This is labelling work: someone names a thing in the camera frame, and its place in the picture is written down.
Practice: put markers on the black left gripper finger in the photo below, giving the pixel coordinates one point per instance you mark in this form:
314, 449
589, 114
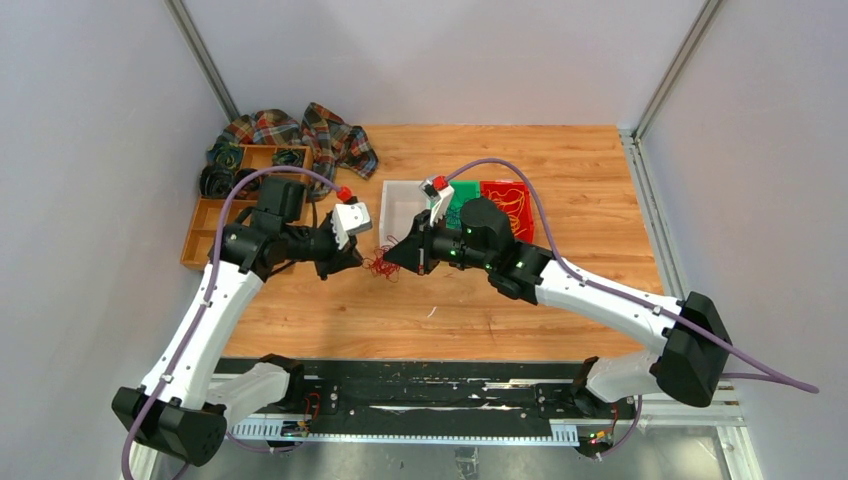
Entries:
347, 256
326, 269

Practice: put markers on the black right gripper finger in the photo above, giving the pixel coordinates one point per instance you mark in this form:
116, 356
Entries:
407, 254
421, 233

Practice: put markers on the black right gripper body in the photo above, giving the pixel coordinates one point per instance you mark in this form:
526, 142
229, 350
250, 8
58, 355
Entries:
443, 245

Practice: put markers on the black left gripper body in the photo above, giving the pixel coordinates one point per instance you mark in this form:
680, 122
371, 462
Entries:
315, 243

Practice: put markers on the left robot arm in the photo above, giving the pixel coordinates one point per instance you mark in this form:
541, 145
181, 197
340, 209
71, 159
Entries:
175, 410

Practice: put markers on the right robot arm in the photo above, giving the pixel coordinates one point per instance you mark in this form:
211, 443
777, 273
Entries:
683, 339

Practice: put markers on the white plastic bin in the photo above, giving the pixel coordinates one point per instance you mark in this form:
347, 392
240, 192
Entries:
401, 201

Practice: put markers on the green plastic bin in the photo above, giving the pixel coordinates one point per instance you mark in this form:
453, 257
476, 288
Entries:
464, 191

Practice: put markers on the red plastic bin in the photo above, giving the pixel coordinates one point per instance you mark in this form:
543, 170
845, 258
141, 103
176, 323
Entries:
513, 199

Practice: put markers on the plaid cloth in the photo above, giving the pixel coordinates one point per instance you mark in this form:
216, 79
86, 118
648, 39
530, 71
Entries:
334, 143

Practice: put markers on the wooden compartment tray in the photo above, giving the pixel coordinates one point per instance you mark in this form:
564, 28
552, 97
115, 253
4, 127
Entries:
203, 225

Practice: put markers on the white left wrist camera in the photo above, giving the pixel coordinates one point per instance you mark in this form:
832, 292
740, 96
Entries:
349, 217

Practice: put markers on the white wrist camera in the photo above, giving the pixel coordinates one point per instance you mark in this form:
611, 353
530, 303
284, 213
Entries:
349, 217
439, 193

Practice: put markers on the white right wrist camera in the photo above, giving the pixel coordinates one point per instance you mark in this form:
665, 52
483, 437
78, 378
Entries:
439, 193

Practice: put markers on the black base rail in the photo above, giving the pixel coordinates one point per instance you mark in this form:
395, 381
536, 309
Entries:
466, 404

